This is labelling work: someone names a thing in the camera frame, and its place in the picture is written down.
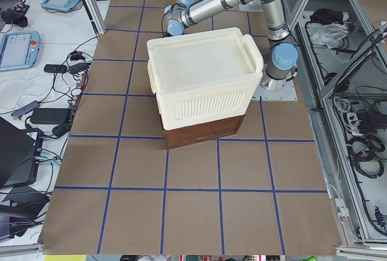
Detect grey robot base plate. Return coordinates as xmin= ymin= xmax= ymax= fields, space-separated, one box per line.
xmin=252 ymin=64 xmax=298 ymax=102

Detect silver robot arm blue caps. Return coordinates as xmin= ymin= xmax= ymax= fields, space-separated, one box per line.
xmin=155 ymin=0 xmax=289 ymax=90

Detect black power adapter brick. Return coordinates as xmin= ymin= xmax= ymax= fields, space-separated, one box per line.
xmin=30 ymin=108 xmax=70 ymax=124

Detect cream plastic storage box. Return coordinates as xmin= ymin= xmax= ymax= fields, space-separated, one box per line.
xmin=147 ymin=28 xmax=264 ymax=131

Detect brown wooden drawer cabinet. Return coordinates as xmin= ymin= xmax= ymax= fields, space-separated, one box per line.
xmin=163 ymin=114 xmax=246 ymax=149

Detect blue teach pendant lower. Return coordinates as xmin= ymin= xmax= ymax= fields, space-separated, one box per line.
xmin=1 ymin=31 xmax=41 ymax=71

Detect crumpled white cloth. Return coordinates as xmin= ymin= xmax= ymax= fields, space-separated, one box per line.
xmin=311 ymin=23 xmax=348 ymax=49

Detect grey usb hub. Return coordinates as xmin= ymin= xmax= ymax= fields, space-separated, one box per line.
xmin=11 ymin=100 xmax=40 ymax=119

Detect coiled black cables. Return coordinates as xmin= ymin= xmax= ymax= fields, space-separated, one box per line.
xmin=346 ymin=135 xmax=385 ymax=180

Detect black laptop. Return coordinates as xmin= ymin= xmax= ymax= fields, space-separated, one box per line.
xmin=1 ymin=118 xmax=43 ymax=189

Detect black phone device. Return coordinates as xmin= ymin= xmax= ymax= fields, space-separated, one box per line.
xmin=44 ymin=64 xmax=68 ymax=74

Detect black cloth bundle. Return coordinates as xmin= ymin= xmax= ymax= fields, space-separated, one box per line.
xmin=310 ymin=8 xmax=343 ymax=25

